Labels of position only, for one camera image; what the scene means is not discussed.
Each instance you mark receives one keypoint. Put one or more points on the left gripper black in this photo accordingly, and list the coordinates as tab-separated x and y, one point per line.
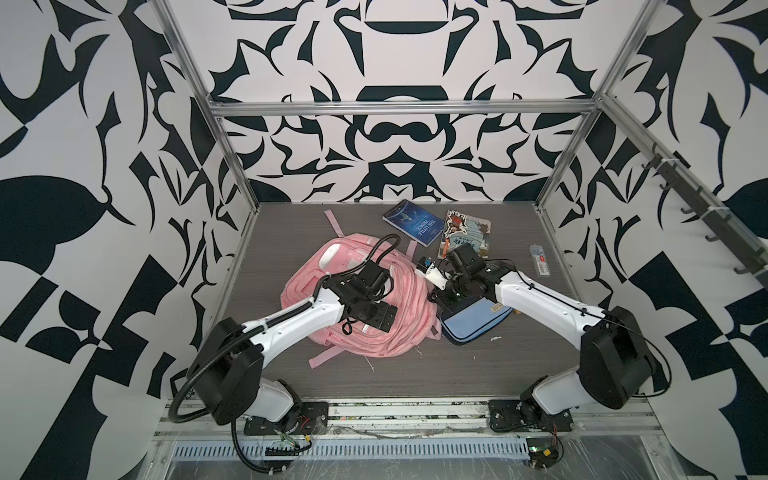
385	319

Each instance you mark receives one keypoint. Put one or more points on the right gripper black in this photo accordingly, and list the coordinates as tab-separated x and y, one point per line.
439	297

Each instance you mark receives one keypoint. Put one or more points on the illustrated comic book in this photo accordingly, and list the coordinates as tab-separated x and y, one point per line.
460	229

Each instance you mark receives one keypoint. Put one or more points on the pink student backpack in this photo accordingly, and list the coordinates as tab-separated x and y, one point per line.
416	318

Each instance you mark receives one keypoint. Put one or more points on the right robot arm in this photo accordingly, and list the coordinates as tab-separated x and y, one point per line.
615	359

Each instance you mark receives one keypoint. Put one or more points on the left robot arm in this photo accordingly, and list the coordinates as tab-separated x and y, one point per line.
226	374

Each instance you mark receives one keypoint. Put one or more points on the blue pencil case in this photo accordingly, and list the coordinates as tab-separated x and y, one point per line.
473	321

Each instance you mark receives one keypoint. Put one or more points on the blue Little Prince book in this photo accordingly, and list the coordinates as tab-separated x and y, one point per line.
417	223

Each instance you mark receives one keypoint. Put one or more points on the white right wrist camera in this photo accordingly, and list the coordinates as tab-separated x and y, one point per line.
429	270

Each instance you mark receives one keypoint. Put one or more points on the aluminium front rail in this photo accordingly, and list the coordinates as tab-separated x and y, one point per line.
385	418

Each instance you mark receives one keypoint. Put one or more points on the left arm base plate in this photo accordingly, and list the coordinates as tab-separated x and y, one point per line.
288	419

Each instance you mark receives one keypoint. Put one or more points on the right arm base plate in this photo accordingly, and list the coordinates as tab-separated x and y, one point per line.
514	415

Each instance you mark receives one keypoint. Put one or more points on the white perforated cable duct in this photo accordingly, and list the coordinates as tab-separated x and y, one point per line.
514	449

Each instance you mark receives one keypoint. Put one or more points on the wall hook rack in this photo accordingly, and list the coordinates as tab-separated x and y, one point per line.
700	203

